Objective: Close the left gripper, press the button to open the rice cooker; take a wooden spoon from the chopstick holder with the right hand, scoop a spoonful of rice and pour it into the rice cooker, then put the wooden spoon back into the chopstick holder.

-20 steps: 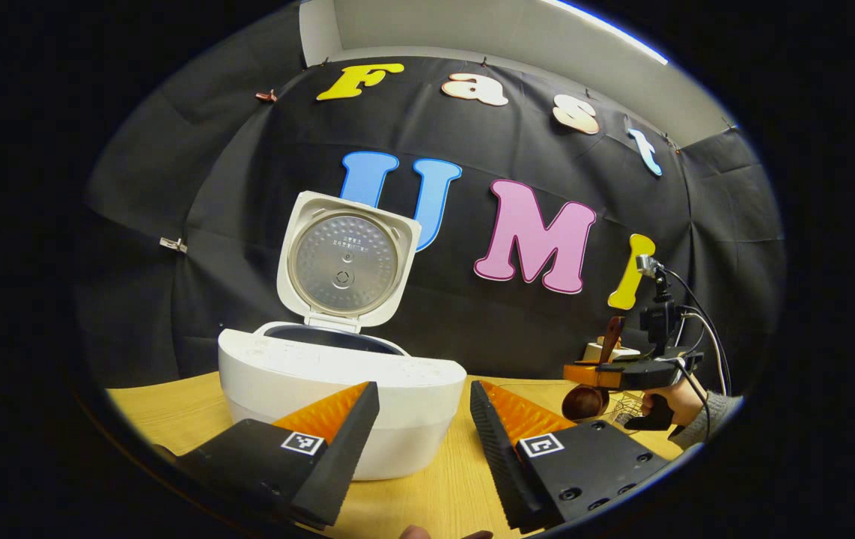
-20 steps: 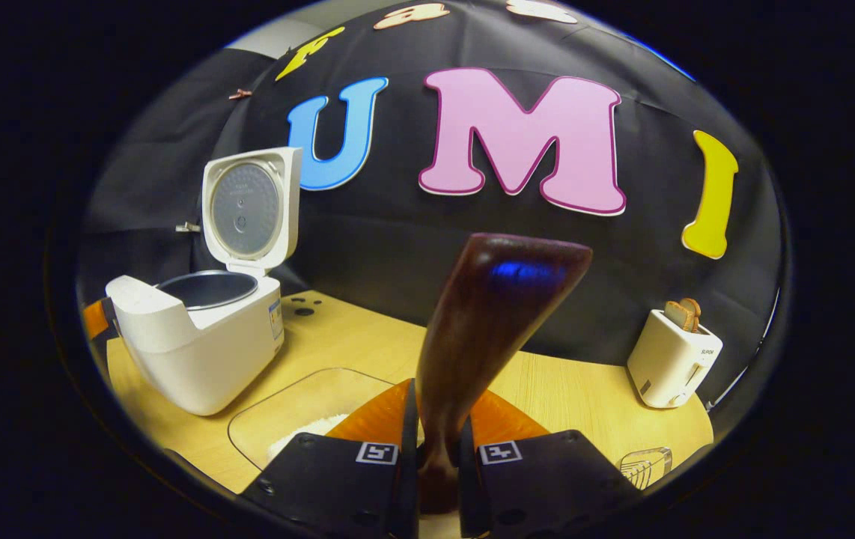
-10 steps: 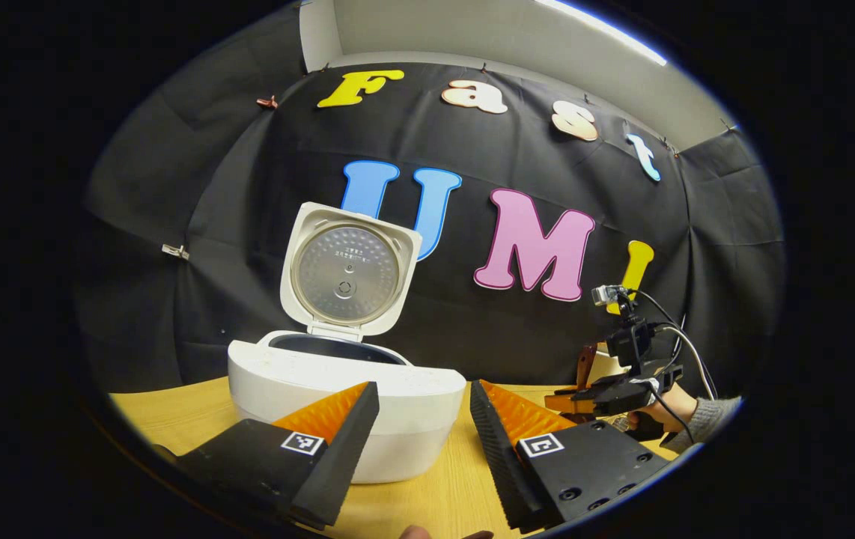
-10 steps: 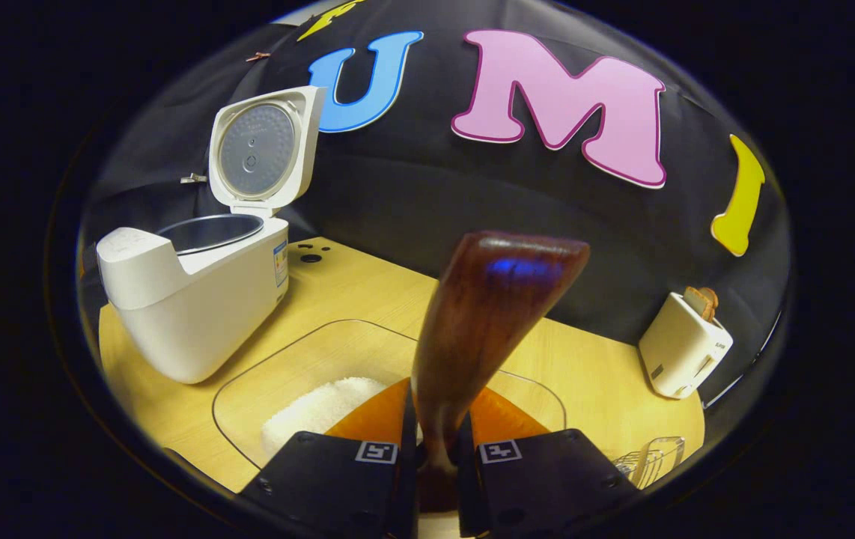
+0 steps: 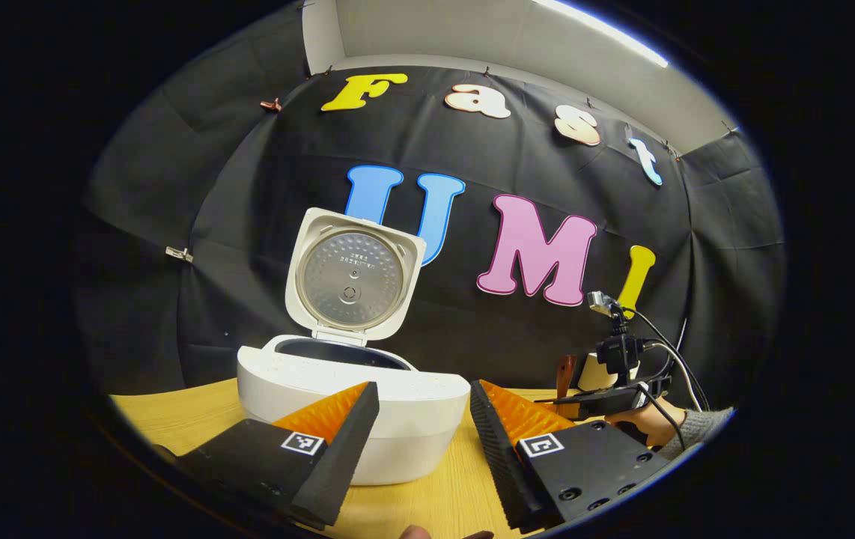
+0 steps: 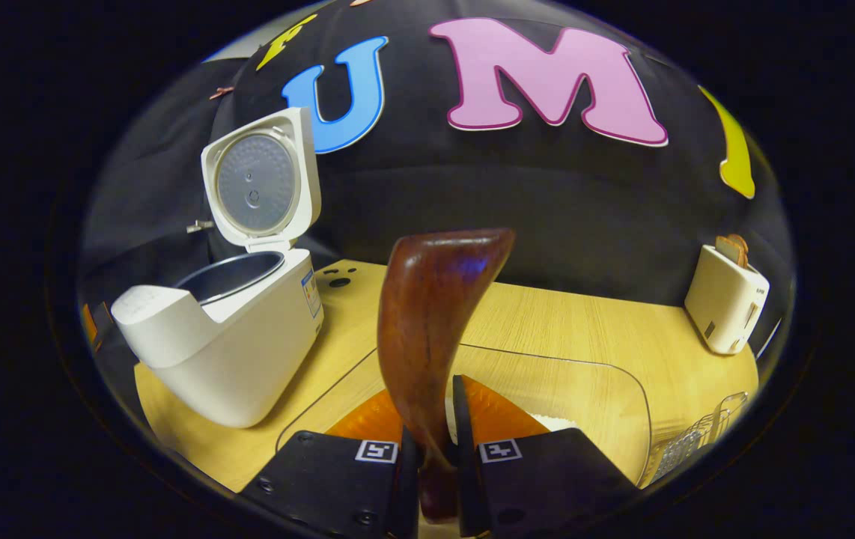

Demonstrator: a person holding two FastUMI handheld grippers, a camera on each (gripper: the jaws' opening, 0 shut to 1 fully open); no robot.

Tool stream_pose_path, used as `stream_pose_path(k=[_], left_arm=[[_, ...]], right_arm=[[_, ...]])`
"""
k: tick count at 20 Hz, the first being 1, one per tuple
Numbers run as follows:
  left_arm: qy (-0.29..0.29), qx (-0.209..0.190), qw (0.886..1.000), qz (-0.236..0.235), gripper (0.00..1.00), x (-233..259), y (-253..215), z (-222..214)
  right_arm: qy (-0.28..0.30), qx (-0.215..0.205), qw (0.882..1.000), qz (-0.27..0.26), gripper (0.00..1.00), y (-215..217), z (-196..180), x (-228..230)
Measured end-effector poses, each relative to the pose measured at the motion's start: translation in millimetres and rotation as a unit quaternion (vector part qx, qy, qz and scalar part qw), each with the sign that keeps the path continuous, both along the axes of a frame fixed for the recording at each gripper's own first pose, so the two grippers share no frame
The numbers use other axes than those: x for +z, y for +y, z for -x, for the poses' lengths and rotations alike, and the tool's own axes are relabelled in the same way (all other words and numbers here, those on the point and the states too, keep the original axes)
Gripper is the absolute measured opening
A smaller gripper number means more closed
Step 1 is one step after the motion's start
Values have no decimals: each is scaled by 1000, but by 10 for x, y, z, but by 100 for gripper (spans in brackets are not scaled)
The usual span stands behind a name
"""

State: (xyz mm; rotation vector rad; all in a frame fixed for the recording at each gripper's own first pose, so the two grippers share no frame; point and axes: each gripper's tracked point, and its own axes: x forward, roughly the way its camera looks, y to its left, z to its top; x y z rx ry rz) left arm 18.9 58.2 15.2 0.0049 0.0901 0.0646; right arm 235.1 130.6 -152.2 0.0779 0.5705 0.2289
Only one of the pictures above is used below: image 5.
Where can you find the silver cloth clip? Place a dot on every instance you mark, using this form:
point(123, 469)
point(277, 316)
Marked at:
point(179, 254)

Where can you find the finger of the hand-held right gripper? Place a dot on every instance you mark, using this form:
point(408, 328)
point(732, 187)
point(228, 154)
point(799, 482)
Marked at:
point(592, 404)

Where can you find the white rice cooker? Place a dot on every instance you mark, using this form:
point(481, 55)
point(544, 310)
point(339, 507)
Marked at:
point(412, 412)

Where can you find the white toaster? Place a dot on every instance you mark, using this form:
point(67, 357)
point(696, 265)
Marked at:
point(592, 378)

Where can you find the copper cloth clip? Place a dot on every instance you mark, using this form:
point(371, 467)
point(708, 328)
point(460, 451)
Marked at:
point(271, 105)

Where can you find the brown wooden spoon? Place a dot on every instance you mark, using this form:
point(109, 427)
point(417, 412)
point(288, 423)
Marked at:
point(566, 374)

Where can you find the black backdrop cloth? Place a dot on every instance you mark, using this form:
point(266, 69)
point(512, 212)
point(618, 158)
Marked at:
point(248, 224)

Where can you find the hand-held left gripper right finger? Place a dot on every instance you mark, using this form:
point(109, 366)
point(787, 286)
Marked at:
point(506, 468)

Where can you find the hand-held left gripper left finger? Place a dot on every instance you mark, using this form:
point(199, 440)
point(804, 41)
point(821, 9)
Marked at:
point(338, 460)

